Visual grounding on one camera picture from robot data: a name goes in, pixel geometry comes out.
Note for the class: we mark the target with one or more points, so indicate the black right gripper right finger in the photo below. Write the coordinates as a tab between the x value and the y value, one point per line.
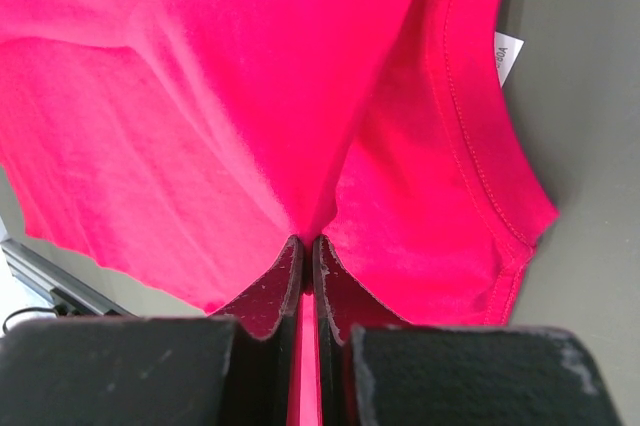
377	369

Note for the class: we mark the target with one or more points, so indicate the pink red t shirt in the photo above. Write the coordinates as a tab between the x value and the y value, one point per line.
182	142

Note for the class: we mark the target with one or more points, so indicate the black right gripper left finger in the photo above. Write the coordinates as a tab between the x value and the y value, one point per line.
236	367

